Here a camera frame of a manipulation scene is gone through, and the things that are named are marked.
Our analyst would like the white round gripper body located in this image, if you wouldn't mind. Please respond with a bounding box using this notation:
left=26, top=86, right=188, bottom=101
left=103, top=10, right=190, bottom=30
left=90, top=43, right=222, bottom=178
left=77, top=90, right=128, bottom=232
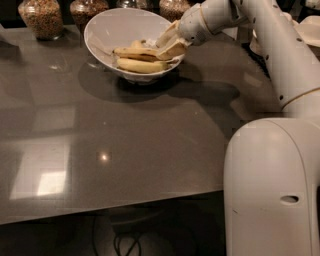
left=178, top=3, right=212, bottom=46

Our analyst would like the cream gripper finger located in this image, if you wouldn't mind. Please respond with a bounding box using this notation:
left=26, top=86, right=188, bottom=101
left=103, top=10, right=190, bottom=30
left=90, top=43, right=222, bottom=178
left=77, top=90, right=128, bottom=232
left=156, top=38, right=191, bottom=60
left=155, top=20, right=179, bottom=48

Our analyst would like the banana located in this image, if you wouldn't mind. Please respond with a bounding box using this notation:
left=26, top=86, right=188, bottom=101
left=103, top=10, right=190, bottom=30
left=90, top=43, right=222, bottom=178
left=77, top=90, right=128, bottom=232
left=131, top=40, right=145, bottom=48
left=112, top=47, right=161, bottom=62
left=117, top=58, right=169, bottom=74

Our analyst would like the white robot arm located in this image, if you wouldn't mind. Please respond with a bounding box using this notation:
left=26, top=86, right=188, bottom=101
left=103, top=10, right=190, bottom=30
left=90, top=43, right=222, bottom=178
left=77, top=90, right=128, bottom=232
left=176, top=0, right=320, bottom=256

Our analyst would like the white paper napkin in bowl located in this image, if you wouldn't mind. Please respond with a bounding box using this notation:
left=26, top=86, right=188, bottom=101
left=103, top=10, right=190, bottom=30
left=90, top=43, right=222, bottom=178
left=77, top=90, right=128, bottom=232
left=143, top=35, right=184, bottom=64

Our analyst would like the white tilted bowl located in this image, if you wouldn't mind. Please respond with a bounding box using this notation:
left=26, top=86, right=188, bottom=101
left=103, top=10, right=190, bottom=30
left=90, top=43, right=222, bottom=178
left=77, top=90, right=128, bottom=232
left=84, top=8, right=185, bottom=84

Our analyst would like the rightmost glass cereal jar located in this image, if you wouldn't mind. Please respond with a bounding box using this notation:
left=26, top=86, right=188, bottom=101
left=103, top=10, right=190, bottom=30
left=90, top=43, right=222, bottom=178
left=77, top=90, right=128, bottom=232
left=159, top=0, right=192, bottom=22

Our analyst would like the glass cereal jar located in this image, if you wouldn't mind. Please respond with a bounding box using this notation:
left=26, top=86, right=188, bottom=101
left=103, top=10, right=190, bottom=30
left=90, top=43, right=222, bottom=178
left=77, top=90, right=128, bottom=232
left=159, top=0, right=192, bottom=22
left=70, top=0, right=109, bottom=33
left=18, top=0, right=64, bottom=40

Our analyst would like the black rubber mat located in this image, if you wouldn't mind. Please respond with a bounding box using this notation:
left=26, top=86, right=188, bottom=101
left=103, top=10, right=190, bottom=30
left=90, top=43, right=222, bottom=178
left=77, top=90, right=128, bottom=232
left=241, top=43, right=270, bottom=78

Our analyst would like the rear stack of paper bowls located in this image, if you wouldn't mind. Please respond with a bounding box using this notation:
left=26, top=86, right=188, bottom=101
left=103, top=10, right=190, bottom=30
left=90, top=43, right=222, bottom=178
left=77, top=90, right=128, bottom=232
left=249, top=12, right=298, bottom=56

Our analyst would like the stack of paper bowls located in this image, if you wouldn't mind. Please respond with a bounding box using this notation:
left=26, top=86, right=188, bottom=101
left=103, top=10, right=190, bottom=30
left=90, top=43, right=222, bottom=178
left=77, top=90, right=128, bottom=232
left=249, top=12, right=298, bottom=56
left=295, top=15, right=320, bottom=59

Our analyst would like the front stack of paper bowls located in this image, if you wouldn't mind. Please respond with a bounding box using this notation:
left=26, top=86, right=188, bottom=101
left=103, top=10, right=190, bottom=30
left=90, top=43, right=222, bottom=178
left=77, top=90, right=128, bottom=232
left=295, top=15, right=320, bottom=59

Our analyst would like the leftmost glass cereal jar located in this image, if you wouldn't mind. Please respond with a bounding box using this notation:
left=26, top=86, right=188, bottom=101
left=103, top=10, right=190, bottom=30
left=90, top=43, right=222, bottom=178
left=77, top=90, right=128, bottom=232
left=18, top=0, right=64, bottom=40

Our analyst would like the white paper at left edge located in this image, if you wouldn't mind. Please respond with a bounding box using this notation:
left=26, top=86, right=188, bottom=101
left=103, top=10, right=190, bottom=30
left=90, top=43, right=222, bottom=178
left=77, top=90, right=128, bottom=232
left=0, top=24, right=18, bottom=48

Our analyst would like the black cable under table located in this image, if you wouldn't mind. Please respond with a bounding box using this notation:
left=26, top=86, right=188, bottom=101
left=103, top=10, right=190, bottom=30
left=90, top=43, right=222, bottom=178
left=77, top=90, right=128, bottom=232
left=91, top=213, right=201, bottom=256

